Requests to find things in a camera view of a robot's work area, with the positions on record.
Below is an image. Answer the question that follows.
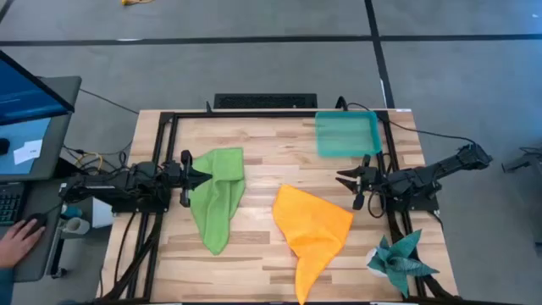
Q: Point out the green microfiber towel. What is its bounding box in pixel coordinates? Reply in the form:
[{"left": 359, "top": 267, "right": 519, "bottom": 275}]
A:
[{"left": 189, "top": 147, "right": 247, "bottom": 257}]

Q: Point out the grey computer desk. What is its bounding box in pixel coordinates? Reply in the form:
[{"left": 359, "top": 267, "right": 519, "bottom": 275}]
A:
[{"left": 0, "top": 75, "right": 83, "bottom": 283}]

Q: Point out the black computer keyboard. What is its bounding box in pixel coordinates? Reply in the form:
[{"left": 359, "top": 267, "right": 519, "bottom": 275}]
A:
[{"left": 0, "top": 181, "right": 27, "bottom": 227}]

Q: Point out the computer monitor with blue screen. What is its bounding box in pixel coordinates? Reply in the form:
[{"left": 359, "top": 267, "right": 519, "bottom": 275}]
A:
[{"left": 0, "top": 49, "right": 77, "bottom": 127}]

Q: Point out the yellow cable beside desk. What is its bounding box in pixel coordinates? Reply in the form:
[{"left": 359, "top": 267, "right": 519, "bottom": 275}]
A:
[{"left": 74, "top": 151, "right": 104, "bottom": 173}]

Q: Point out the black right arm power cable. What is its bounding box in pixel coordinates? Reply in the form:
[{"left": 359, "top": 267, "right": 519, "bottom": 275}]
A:
[{"left": 336, "top": 96, "right": 478, "bottom": 148}]

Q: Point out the person's hand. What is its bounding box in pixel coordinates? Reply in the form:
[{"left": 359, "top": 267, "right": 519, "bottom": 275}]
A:
[{"left": 0, "top": 219, "right": 47, "bottom": 269}]

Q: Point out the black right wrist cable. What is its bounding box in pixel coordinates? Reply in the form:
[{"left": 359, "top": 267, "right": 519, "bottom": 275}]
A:
[{"left": 366, "top": 189, "right": 385, "bottom": 219}]

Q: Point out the teal plastic basket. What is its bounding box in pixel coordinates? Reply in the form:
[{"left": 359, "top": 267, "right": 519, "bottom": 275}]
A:
[{"left": 314, "top": 110, "right": 384, "bottom": 158}]

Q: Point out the black equipment leg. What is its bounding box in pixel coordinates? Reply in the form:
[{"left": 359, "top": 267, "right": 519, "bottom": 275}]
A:
[{"left": 501, "top": 146, "right": 542, "bottom": 175}]

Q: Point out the orange microfiber towel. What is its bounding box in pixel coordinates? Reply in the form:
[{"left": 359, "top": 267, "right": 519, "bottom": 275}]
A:
[{"left": 272, "top": 184, "right": 355, "bottom": 305}]

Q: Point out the white box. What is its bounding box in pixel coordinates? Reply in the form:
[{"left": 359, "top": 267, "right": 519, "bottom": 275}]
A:
[{"left": 91, "top": 196, "right": 115, "bottom": 230}]

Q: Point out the black floor cable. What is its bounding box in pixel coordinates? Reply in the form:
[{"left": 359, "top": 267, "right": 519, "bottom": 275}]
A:
[{"left": 79, "top": 88, "right": 141, "bottom": 115}]

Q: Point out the white paper note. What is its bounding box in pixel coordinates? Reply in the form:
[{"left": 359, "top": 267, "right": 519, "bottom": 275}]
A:
[{"left": 13, "top": 139, "right": 44, "bottom": 166}]

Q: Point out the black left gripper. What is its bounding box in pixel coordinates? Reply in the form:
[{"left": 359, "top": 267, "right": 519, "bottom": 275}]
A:
[{"left": 163, "top": 150, "right": 213, "bottom": 208}]

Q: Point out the black aluminium table frame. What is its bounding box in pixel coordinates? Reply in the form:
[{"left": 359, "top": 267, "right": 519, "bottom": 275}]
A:
[{"left": 100, "top": 109, "right": 463, "bottom": 304}]

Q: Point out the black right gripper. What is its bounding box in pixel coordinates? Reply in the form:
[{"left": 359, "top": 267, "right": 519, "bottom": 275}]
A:
[{"left": 335, "top": 154, "right": 384, "bottom": 211}]

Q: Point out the teal artificial plant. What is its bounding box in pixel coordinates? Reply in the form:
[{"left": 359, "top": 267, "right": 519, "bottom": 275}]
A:
[{"left": 366, "top": 229, "right": 440, "bottom": 299}]

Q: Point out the white mug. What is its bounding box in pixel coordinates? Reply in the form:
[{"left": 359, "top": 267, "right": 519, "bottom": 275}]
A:
[{"left": 63, "top": 216, "right": 91, "bottom": 236}]

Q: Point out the blue cup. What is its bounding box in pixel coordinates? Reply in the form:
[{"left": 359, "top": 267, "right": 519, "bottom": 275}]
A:
[{"left": 62, "top": 204, "right": 84, "bottom": 220}]

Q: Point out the black computer mouse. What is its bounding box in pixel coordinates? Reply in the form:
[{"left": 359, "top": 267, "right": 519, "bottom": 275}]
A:
[{"left": 20, "top": 212, "right": 49, "bottom": 238}]

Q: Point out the white plant pot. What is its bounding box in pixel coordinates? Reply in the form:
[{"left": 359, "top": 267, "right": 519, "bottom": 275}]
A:
[{"left": 365, "top": 247, "right": 389, "bottom": 279}]

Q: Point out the person's forearm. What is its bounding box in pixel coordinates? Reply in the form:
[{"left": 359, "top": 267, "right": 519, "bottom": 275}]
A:
[{"left": 0, "top": 266, "right": 15, "bottom": 305}]

